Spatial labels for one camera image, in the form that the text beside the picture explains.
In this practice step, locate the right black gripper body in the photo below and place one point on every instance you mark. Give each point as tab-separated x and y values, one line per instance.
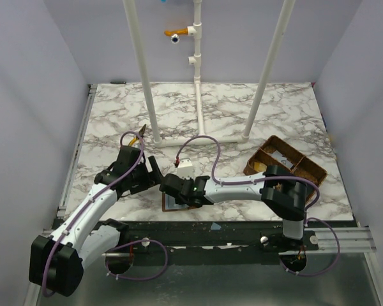
169	186

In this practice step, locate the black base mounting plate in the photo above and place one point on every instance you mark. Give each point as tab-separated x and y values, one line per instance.
155	243

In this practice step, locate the aluminium rail frame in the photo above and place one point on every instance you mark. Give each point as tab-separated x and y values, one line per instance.
60	212

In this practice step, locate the brown woven divided tray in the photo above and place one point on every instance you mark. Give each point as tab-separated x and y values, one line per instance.
303	166

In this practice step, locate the blue white small ball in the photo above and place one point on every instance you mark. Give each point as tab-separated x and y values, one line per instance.
174	38

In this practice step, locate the grey card in tray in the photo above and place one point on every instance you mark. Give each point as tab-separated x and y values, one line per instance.
282	159

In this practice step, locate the brown leather card holder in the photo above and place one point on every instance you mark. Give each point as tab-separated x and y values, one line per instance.
169	204

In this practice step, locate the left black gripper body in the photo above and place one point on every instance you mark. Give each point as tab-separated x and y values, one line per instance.
148	174

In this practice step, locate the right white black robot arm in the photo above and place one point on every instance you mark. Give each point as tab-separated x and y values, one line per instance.
284	194

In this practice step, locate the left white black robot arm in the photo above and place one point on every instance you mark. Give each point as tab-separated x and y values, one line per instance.
57	261

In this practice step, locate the yellow handled pliers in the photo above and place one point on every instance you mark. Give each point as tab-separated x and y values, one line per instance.
137	138

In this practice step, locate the white PVC pipe frame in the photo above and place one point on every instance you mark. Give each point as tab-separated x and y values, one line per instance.
195	61

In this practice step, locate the gold card in tray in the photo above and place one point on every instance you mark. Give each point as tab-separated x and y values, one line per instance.
259	167

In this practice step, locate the orange pipe hook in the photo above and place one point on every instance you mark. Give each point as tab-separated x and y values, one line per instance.
189	31

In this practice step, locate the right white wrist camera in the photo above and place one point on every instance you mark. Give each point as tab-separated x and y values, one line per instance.
184	168

